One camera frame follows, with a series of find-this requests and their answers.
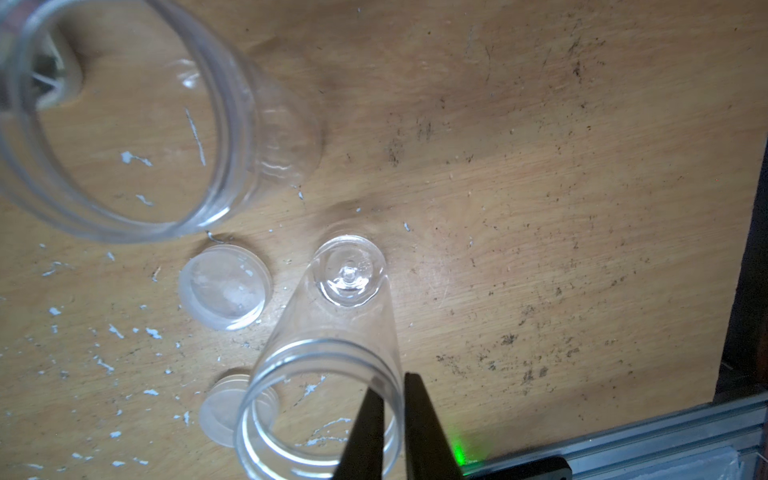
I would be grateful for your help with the clear plastic jar lid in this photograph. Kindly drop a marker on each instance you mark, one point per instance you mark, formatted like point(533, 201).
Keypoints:
point(225, 287)

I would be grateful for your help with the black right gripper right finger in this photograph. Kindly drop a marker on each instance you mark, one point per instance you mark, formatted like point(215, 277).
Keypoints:
point(428, 454)

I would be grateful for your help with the clear plastic candy jar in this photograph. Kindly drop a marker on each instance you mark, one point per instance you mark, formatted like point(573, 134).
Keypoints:
point(134, 121)

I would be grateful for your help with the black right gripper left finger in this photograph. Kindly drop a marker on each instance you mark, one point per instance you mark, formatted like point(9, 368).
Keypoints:
point(363, 455)

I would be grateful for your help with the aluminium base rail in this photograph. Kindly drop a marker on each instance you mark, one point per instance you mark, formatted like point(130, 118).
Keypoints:
point(725, 439)

